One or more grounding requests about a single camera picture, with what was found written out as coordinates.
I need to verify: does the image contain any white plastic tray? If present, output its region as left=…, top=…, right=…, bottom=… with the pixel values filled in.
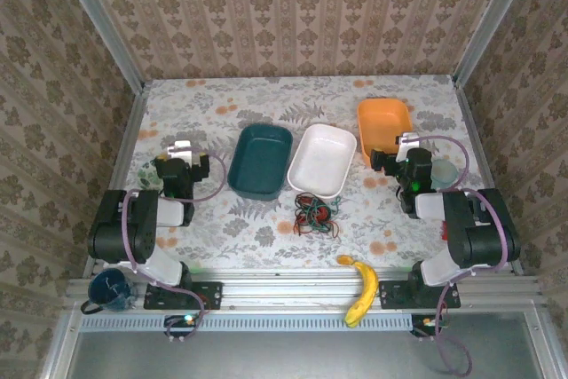
left=287, top=123, right=359, bottom=199

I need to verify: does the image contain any teal plastic tray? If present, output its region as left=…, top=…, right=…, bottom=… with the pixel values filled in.
left=226, top=123, right=294, bottom=201

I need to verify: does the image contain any thin black cable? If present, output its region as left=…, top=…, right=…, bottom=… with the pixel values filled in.
left=294, top=192, right=342, bottom=238

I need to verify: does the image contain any pale teal plastic cup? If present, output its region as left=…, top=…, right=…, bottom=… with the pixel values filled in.
left=430, top=158, right=459, bottom=191

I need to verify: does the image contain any orange plastic tray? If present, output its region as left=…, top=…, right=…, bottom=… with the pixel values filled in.
left=357, top=98, right=414, bottom=167

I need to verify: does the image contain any yellow banana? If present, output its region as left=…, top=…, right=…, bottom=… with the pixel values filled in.
left=336, top=254, right=381, bottom=328

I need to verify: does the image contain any dark blue mug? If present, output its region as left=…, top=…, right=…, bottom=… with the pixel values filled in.
left=80, top=267, right=137, bottom=316

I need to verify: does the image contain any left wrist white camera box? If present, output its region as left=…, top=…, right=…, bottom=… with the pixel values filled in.
left=167, top=140, right=194, bottom=161

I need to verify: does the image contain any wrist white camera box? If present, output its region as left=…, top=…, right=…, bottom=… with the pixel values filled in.
left=397, top=132, right=421, bottom=159
left=167, top=140, right=194, bottom=161

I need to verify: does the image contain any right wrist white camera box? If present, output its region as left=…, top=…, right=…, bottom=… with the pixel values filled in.
left=397, top=132, right=421, bottom=159

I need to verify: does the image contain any aluminium side rail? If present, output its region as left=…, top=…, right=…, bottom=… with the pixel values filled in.
left=83, top=85, right=150, bottom=278

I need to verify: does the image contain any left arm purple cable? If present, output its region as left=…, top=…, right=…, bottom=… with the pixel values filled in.
left=121, top=146, right=228, bottom=344

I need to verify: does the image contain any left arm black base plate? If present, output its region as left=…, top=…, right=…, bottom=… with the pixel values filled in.
left=144, top=280, right=223, bottom=312

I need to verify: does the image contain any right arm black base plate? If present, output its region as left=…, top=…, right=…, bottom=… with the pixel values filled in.
left=379, top=280, right=462, bottom=310

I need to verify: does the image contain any aluminium front rail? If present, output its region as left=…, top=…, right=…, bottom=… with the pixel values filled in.
left=65, top=268, right=541, bottom=312

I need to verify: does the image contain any aluminium frame post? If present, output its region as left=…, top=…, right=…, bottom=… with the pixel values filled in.
left=49, top=0, right=146, bottom=94
left=452, top=0, right=541, bottom=87

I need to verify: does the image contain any grey slotted cable duct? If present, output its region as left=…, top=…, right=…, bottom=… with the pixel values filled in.
left=79, top=314, right=412, bottom=333

